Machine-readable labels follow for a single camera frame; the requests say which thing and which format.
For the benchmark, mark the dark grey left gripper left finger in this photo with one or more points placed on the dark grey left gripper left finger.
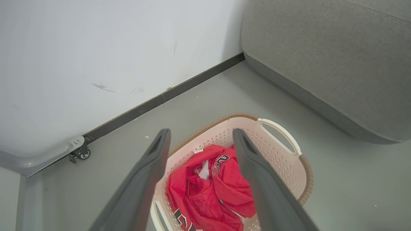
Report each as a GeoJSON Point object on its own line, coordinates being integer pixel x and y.
{"type": "Point", "coordinates": [138, 189]}

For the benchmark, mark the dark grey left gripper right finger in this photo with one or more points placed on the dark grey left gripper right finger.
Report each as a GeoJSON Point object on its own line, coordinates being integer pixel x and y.
{"type": "Point", "coordinates": [269, 192]}

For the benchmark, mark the pink perforated plastic laundry basket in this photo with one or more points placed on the pink perforated plastic laundry basket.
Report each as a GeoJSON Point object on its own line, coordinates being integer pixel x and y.
{"type": "Point", "coordinates": [282, 154]}

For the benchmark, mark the red sports jersey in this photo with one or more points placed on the red sports jersey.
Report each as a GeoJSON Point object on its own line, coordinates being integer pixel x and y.
{"type": "Point", "coordinates": [208, 189]}

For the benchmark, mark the small black caster wheel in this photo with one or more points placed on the small black caster wheel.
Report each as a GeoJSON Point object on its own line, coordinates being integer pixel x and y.
{"type": "Point", "coordinates": [81, 154]}

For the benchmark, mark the dark grey skirting board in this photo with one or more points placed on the dark grey skirting board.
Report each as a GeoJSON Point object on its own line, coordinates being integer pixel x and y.
{"type": "Point", "coordinates": [167, 96]}

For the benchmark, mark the grey fabric sofa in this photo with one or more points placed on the grey fabric sofa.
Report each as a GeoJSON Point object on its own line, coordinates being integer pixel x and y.
{"type": "Point", "coordinates": [334, 57]}

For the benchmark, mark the grey metal frame leg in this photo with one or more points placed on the grey metal frame leg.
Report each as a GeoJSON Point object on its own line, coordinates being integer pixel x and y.
{"type": "Point", "coordinates": [41, 157]}

